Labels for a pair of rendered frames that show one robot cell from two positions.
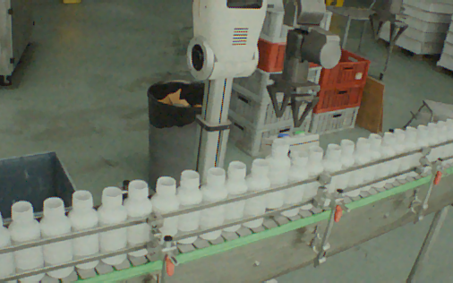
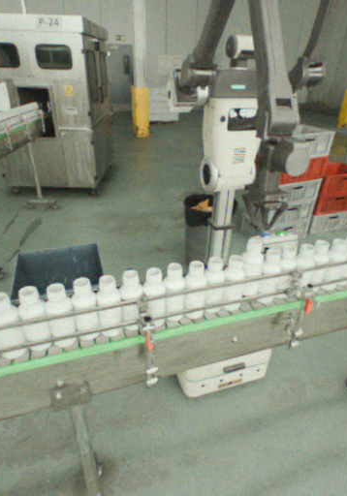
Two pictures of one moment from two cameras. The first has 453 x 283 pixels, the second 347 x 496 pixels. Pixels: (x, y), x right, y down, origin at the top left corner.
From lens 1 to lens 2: 24 cm
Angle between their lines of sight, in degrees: 16
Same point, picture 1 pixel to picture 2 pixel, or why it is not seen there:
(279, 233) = (254, 317)
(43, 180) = (88, 263)
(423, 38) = not seen: outside the picture
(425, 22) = not seen: outside the picture
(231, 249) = (210, 327)
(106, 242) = (103, 319)
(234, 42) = (234, 161)
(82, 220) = (80, 302)
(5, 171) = (58, 257)
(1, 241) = (7, 319)
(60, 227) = (60, 307)
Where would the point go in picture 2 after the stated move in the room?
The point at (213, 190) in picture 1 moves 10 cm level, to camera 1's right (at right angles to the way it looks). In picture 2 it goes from (193, 279) to (232, 288)
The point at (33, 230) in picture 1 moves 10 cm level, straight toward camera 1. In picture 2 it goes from (37, 310) to (27, 343)
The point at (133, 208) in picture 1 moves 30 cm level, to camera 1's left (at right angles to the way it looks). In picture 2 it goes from (126, 292) to (23, 268)
